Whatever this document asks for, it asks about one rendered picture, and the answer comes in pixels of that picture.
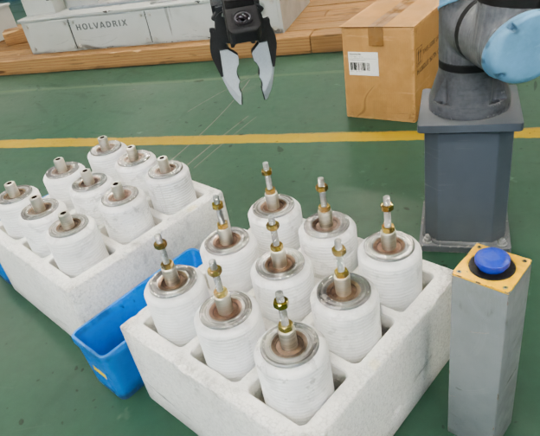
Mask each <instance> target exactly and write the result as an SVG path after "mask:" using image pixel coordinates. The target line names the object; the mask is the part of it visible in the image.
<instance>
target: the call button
mask: <svg viewBox="0 0 540 436"><path fill-rule="evenodd" d="M474 262H475V265H476V266H477V267H478V268H479V270H480V271H482V272H483V273H488V274H500V273H502V272H504V271H505V270H506V269H507V268H508V267H509V266H510V264H511V257H510V255H509V254H508V253H507V252H506V251H504V250H502V249H499V248H496V247H486V248H482V249H480V250H478V252H476V254H475V256H474Z"/></svg>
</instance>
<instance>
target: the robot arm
mask: <svg viewBox="0 0 540 436"><path fill-rule="evenodd" d="M210 5H211V9H212V14H213V15H212V16H211V20H212V21H214V22H215V27H214V28H209V33H210V41H209V47H210V53H211V56H212V59H213V61H214V63H215V65H216V67H217V69H218V71H219V73H220V75H221V77H222V79H223V81H224V83H225V85H226V87H227V88H228V90H229V92H230V94H231V95H232V96H233V98H234V99H235V100H236V101H237V102H238V103H239V104H240V105H242V92H241V89H240V87H239V85H240V78H239V75H238V73H237V68H238V66H239V56H238V54H237V52H235V51H234V50H233V49H231V48H234V47H235V44H238V43H243V42H252V43H255V41H257V42H256V43H255V45H254V46H253V47H252V49H251V54H252V56H253V59H254V62H255V63H256V64H257V65H258V67H259V68H258V75H259V77H260V80H261V91H262V93H263V97H264V99H267V98H268V96H269V94H270V92H271V89H272V85H273V74H274V67H275V59H276V50H277V41H276V36H275V33H274V32H273V29H272V27H271V24H270V19H269V17H268V16H267V17H264V18H263V16H262V14H261V12H262V11H263V10H264V8H263V7H262V6H261V5H260V0H210ZM438 11H439V66H438V71H437V74H436V76H435V79H434V84H433V86H432V89H431V92H430V94H429V110H430V111H431V112H432V113H433V114H435V115H437V116H439V117H441V118H444V119H451V120H460V121H472V120H481V119H489V118H492V117H495V116H498V115H499V114H502V113H503V112H505V111H507V110H508V109H509V107H510V105H511V89H510V87H509V83H511V84H517V83H524V82H527V81H530V80H533V79H535V78H536V77H538V76H540V0H439V6H438ZM228 44H230V45H231V48H229V47H228Z"/></svg>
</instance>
